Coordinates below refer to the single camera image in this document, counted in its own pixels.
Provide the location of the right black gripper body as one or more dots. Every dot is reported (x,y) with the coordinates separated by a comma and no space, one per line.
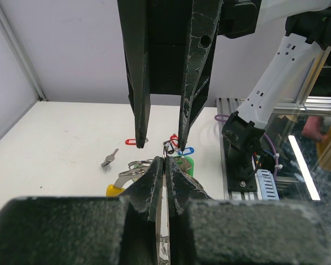
(168,31)

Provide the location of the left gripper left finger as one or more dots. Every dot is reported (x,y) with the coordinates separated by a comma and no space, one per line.
(85,230)

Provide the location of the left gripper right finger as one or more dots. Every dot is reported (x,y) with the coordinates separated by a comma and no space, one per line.
(203,230)

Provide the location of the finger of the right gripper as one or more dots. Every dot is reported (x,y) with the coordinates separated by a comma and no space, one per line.
(199,52)
(133,21)

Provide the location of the green tag key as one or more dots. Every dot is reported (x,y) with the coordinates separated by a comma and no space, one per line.
(138,168)
(186,164)

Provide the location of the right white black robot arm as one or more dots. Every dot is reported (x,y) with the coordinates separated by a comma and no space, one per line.
(307,34)

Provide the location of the black tag key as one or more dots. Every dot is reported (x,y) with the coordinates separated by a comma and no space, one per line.
(109,158)

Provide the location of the blue tag key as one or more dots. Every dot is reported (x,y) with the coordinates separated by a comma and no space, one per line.
(187,151)

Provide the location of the red outline tag key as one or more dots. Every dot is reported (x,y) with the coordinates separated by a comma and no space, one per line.
(131,142)

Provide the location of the white slotted cable duct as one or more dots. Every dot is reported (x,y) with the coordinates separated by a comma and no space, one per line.
(267,185)

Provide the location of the aluminium mounting rail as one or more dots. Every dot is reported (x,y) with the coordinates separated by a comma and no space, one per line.
(295,146)

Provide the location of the right aluminium frame post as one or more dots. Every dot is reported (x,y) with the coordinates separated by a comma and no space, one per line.
(21,55)

